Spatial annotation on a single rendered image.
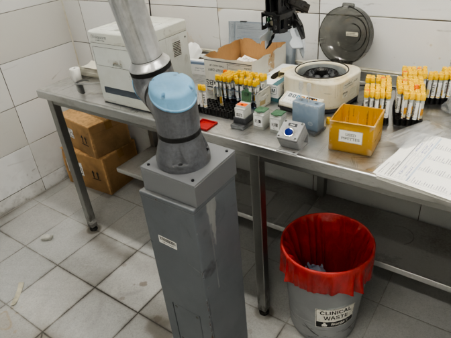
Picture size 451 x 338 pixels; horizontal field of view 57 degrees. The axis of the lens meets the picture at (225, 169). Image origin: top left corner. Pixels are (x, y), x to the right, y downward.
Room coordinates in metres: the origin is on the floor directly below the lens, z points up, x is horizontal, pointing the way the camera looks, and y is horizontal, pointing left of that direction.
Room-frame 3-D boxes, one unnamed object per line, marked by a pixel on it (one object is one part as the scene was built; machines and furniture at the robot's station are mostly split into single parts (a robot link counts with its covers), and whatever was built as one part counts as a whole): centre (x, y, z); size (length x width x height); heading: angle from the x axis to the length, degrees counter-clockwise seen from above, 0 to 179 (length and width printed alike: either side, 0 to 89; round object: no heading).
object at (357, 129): (1.14, -0.41, 0.93); 0.13 x 0.13 x 0.10; 57
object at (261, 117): (1.32, -0.14, 0.91); 0.05 x 0.04 x 0.07; 142
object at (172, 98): (1.01, 0.12, 1.12); 0.13 x 0.12 x 0.14; 23
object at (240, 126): (1.35, -0.08, 0.89); 0.09 x 0.05 x 0.04; 143
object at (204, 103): (1.48, 0.00, 0.93); 0.17 x 0.09 x 0.11; 53
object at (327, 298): (1.19, -0.35, 0.22); 0.38 x 0.37 x 0.44; 52
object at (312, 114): (1.27, -0.29, 0.93); 0.10 x 0.07 x 0.10; 44
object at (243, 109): (1.35, -0.08, 0.92); 0.05 x 0.04 x 0.06; 143
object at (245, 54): (1.77, -0.13, 0.95); 0.29 x 0.25 x 0.15; 142
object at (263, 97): (1.54, -0.09, 0.91); 0.20 x 0.10 x 0.07; 52
